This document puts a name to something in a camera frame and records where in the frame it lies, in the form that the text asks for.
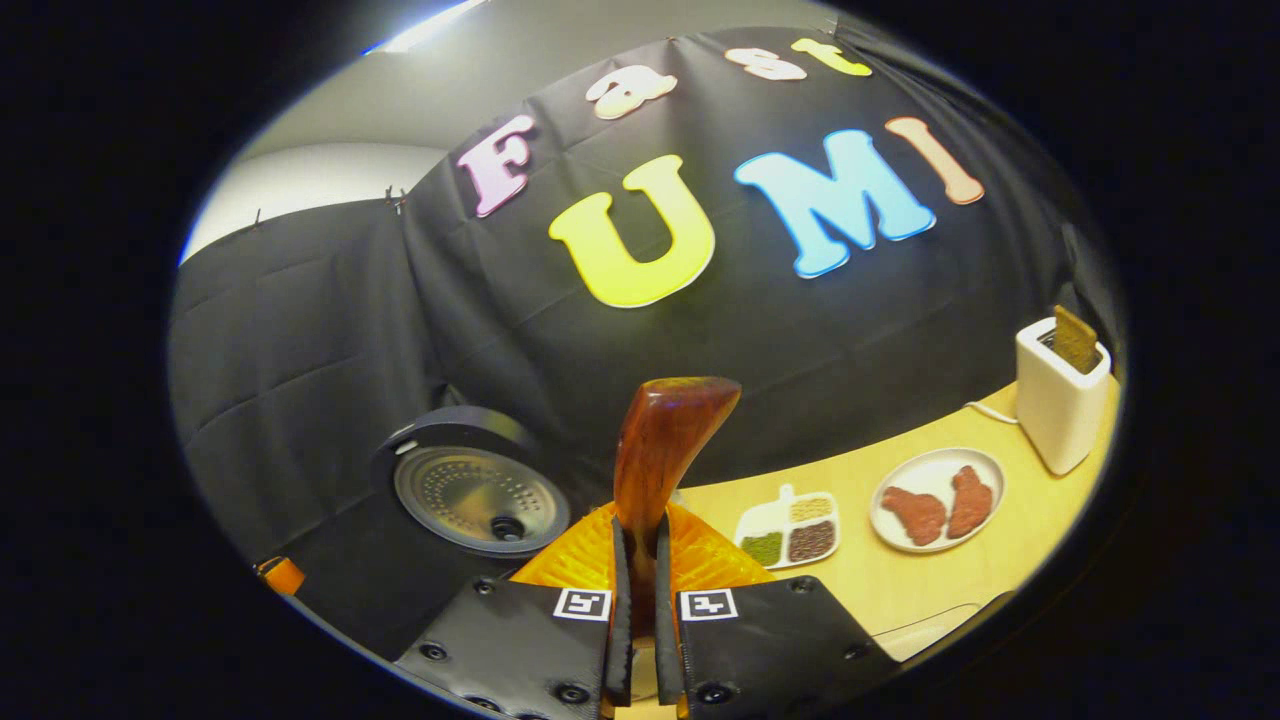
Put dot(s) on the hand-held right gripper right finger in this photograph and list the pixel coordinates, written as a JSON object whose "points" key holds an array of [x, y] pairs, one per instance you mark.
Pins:
{"points": [[780, 650]]}

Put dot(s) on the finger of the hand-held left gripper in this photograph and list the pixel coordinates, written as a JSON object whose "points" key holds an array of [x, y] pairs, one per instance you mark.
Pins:
{"points": [[284, 577]]}

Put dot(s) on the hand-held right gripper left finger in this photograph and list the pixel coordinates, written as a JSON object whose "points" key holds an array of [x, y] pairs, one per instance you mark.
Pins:
{"points": [[520, 650]]}

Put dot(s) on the clear box of rice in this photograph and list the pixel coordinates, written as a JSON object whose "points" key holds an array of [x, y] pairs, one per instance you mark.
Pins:
{"points": [[930, 632]]}

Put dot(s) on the dark grey rice cooker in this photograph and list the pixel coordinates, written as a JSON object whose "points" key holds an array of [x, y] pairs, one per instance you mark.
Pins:
{"points": [[475, 490]]}

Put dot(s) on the brown wooden spoon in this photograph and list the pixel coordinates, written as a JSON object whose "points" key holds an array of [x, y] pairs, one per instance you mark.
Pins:
{"points": [[665, 440]]}

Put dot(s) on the white divided bean dish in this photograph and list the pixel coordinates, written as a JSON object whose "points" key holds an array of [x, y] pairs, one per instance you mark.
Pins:
{"points": [[790, 525]]}

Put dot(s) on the red meat piece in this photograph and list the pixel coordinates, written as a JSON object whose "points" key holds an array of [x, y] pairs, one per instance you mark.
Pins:
{"points": [[970, 500], [915, 515]]}

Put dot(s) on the white round plate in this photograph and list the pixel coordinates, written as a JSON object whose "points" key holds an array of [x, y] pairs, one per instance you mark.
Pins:
{"points": [[935, 470]]}

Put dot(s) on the white toaster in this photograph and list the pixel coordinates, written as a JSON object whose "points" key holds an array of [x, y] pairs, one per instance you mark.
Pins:
{"points": [[1060, 410]]}

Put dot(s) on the brown toast slice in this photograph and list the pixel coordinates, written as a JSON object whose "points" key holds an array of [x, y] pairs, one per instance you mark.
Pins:
{"points": [[1076, 340]]}

